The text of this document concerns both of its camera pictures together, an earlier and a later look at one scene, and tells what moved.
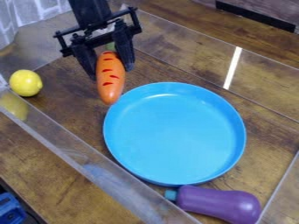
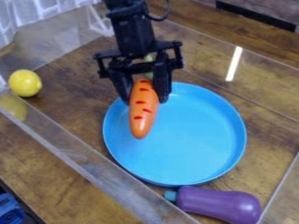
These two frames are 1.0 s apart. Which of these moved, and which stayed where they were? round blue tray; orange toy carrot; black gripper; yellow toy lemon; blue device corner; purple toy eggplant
Moved: orange toy carrot; black gripper
Stayed: yellow toy lemon; round blue tray; purple toy eggplant; blue device corner
